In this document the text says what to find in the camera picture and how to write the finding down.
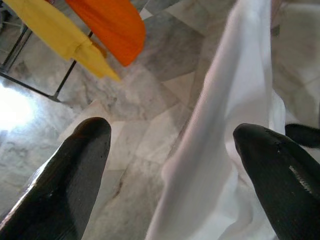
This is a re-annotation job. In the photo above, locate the yellow printed t-shirt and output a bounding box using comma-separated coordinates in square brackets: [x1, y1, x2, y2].
[3, 0, 123, 82]

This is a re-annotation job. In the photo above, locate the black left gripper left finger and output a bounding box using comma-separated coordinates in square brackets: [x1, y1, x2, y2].
[0, 116, 112, 240]

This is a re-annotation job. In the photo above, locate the orange t-shirt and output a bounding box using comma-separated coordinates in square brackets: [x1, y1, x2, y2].
[65, 0, 147, 67]

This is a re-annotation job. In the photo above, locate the white garment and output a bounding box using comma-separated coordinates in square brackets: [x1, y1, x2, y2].
[144, 0, 288, 240]

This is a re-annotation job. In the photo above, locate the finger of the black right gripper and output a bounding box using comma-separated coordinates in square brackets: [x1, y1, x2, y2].
[284, 123, 320, 149]

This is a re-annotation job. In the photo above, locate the black metal drying rack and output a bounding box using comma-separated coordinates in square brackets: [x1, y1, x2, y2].
[0, 23, 97, 103]

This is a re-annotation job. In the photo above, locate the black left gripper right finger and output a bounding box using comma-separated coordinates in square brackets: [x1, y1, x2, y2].
[232, 122, 320, 240]

